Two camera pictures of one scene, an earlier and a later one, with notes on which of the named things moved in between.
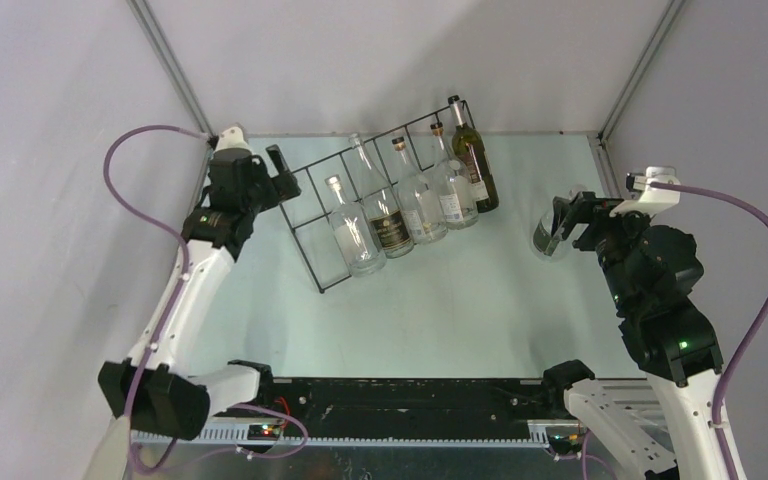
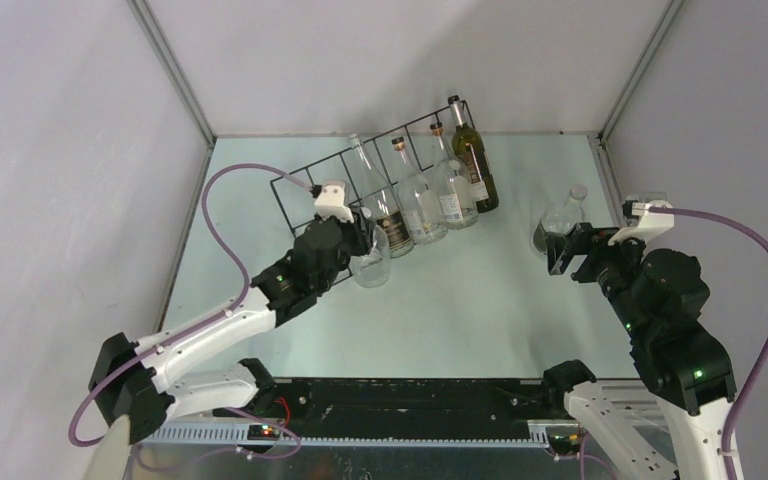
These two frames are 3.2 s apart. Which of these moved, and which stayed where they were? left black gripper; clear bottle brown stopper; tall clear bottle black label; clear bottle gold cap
Moved: left black gripper
Stayed: clear bottle gold cap; clear bottle brown stopper; tall clear bottle black label
